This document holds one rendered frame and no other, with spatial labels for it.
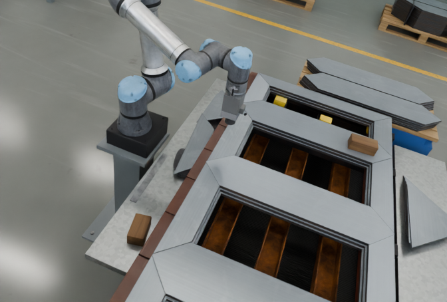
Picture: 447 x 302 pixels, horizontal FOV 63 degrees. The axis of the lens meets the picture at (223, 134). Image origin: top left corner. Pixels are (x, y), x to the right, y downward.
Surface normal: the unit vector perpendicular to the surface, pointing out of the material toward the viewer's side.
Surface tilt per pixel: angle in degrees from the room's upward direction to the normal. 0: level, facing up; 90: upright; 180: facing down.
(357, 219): 0
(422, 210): 0
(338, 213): 0
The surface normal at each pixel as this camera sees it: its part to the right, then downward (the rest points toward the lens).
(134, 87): 0.04, -0.64
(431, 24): -0.40, 0.55
